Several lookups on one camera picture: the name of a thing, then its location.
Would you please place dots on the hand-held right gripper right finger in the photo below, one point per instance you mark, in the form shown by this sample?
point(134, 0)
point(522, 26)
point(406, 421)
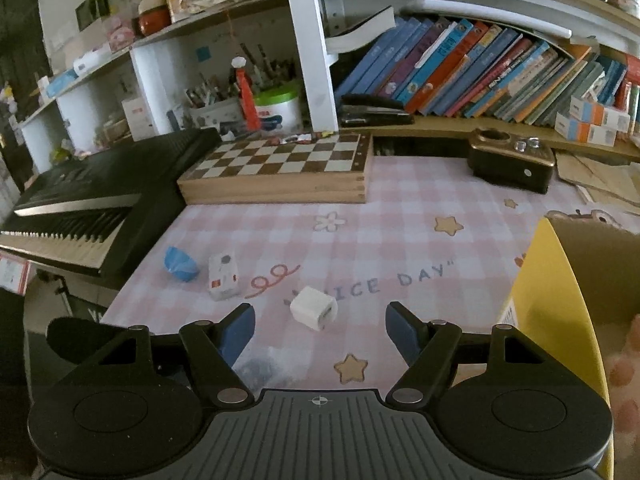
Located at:
point(402, 332)

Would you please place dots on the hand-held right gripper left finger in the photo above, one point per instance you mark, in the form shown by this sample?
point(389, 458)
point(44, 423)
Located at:
point(240, 332)

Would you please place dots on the white charger plug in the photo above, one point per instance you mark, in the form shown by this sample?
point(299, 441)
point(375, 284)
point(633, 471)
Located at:
point(313, 308)

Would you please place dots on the yellow cardboard box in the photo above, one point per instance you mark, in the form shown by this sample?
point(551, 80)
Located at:
point(550, 280)

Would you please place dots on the pink checked desktop mat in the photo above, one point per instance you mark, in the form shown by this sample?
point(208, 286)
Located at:
point(400, 230)

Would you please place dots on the small blue bowl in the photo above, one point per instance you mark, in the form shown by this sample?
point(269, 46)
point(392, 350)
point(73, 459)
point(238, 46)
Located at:
point(180, 262)

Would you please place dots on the wooden chessboard box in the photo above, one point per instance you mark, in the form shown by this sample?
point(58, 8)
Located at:
point(275, 170)

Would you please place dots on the dark retro radio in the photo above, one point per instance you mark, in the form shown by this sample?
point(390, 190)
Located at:
point(505, 170)

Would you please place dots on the black electronic keyboard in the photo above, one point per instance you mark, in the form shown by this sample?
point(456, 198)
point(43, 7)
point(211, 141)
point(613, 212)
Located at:
point(85, 200)

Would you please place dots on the black stapler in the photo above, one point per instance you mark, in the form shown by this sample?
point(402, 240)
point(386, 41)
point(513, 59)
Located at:
point(375, 115)

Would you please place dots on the white pen holder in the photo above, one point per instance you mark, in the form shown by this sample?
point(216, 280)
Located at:
point(215, 112)

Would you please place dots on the white tub green lid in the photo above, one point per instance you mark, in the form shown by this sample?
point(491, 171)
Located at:
point(280, 110)

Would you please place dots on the orange-red plastic object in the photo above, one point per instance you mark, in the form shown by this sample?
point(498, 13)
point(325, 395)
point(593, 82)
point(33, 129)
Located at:
point(248, 97)

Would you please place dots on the red white label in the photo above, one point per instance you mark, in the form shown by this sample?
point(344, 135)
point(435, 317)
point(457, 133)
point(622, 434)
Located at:
point(12, 272)

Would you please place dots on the white carton box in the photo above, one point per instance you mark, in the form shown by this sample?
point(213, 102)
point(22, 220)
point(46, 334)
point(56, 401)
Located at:
point(136, 117)

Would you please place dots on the brown cardboard sheets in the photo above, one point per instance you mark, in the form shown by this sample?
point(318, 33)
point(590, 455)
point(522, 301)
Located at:
point(595, 175)

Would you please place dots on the bunch of pens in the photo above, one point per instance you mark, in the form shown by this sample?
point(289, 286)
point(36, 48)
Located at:
point(260, 67)

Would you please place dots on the orange white small box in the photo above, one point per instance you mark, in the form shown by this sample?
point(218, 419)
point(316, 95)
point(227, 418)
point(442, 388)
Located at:
point(600, 112)
point(582, 132)

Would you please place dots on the row of colourful books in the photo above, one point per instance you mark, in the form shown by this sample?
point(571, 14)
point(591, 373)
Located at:
point(475, 70)

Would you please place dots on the white desk shelf unit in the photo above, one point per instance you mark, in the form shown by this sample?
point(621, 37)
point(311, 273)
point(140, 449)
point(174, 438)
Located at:
point(305, 60)

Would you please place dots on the blue sticky note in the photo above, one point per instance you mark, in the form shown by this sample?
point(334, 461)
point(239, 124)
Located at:
point(202, 53)

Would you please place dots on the blue white flat box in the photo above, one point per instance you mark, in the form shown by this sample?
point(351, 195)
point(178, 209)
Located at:
point(62, 80)

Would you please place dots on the white small device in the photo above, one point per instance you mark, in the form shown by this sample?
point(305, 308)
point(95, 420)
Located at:
point(92, 60)

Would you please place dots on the pink small box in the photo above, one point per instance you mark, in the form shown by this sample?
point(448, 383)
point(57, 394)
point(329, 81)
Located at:
point(120, 35)

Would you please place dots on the red round pot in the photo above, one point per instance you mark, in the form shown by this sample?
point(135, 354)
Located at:
point(154, 20)

